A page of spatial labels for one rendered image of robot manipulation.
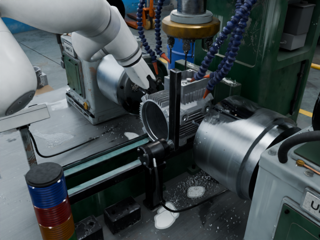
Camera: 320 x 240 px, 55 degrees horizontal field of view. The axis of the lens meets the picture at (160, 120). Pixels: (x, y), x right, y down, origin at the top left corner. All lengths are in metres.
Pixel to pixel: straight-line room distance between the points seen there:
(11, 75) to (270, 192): 0.55
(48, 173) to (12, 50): 0.20
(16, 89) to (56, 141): 0.91
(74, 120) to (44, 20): 1.03
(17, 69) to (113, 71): 0.73
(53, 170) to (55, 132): 0.92
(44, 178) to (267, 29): 0.79
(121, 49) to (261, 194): 0.53
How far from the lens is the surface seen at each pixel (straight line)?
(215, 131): 0.82
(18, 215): 1.10
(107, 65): 1.25
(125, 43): 0.90
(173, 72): 0.82
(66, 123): 1.52
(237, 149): 0.78
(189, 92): 1.02
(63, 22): 0.54
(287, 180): 0.67
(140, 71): 0.95
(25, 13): 0.54
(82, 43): 0.81
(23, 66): 0.51
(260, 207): 0.77
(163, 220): 1.00
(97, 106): 1.43
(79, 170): 1.02
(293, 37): 1.17
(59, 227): 0.60
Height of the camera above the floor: 1.55
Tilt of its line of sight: 30 degrees down
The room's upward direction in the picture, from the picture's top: straight up
